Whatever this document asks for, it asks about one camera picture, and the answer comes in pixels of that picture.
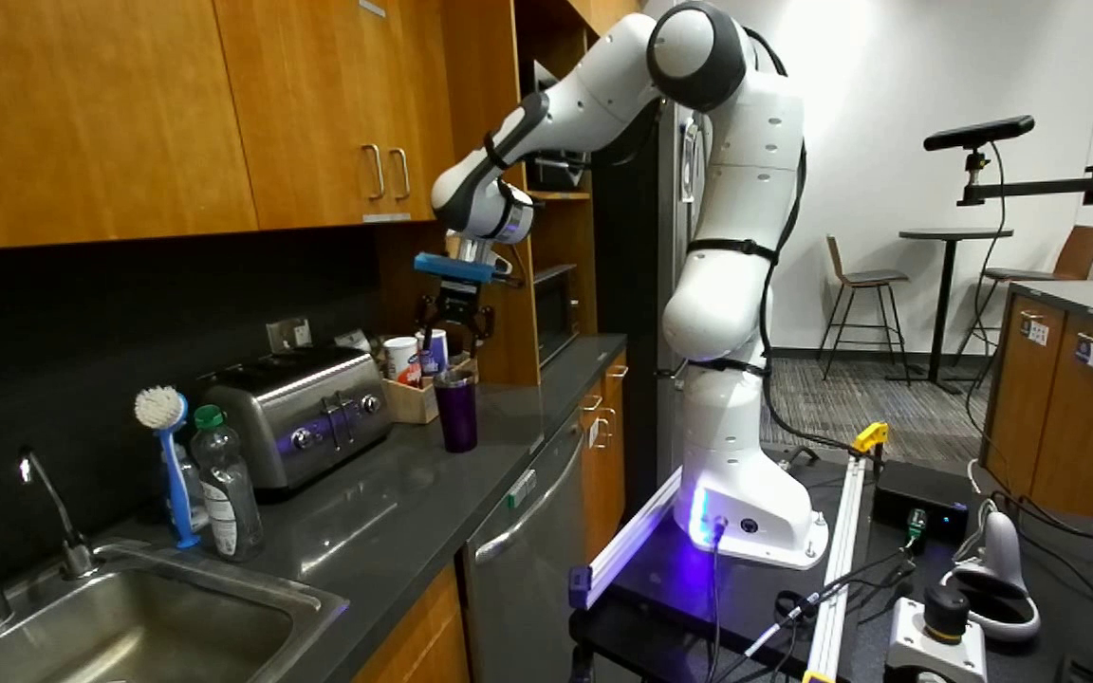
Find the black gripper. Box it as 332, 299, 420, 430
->
437, 280, 498, 382

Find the purple tumbler cup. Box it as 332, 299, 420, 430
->
434, 373, 485, 457

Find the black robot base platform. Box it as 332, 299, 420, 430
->
566, 450, 994, 683

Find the white and blue cup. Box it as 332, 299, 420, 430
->
418, 325, 455, 380

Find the red and white cup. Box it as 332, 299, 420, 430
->
380, 334, 430, 386

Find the wooden cup tray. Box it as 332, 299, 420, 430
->
388, 377, 450, 430

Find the stainless microwave with dark door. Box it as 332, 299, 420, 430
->
531, 262, 583, 373

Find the wooden lower cabinet with drawer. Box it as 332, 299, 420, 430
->
578, 353, 635, 561

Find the stainless steel refrigerator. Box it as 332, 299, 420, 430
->
592, 100, 716, 509

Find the stainless steel toaster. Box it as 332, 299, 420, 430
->
210, 347, 394, 492

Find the stainless built-in microwave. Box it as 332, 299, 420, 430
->
522, 148, 587, 198

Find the stainless steel dishwasher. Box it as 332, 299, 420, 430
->
459, 420, 587, 683

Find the clear dish soap bottle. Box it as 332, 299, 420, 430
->
184, 401, 264, 561

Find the wooden appliance shelf column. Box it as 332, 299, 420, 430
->
444, 0, 639, 391

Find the wooden lower cabinet row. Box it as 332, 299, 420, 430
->
351, 561, 475, 683

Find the blue white dish brush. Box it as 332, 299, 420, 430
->
130, 382, 206, 549

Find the metal bar chair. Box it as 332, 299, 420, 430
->
816, 235, 914, 382

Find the wooden upper cabinet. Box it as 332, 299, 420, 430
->
0, 0, 464, 254

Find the stainless steel sink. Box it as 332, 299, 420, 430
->
0, 538, 349, 683

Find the chrome sink faucet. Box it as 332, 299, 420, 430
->
5, 448, 97, 582

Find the round high table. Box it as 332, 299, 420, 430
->
894, 224, 1017, 382

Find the white box with black knob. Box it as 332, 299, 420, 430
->
885, 585, 991, 683

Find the white controller holder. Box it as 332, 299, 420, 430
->
940, 496, 1045, 641

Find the wooden island counter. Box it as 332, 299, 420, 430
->
976, 278, 1093, 523

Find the brown bar chair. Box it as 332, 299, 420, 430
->
955, 224, 1093, 366

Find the silver wall outlet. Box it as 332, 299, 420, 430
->
263, 316, 320, 358

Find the aluminium rail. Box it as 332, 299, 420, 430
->
582, 462, 689, 615
799, 416, 894, 683

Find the black stereo camera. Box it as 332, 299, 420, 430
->
923, 109, 1038, 157

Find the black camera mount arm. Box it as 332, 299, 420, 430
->
955, 146, 1093, 208

